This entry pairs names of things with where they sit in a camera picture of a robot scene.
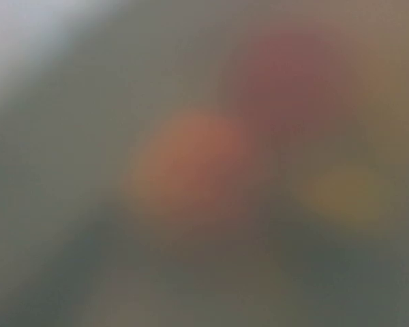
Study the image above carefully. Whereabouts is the orange fake peach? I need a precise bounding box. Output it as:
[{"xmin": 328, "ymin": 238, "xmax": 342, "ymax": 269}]
[{"xmin": 127, "ymin": 112, "xmax": 252, "ymax": 223}]

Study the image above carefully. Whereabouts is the blue translucent plastic bag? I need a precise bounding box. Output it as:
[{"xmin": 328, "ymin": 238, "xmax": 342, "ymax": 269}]
[{"xmin": 0, "ymin": 1, "xmax": 409, "ymax": 326}]

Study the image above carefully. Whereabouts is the dark red fake fruit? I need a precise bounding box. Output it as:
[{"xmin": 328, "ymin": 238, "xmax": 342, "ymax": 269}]
[{"xmin": 224, "ymin": 20, "xmax": 354, "ymax": 140}]

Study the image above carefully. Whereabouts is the yellow fake fruit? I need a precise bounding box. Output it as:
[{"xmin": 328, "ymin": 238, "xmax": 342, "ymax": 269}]
[{"xmin": 291, "ymin": 165, "xmax": 394, "ymax": 230}]

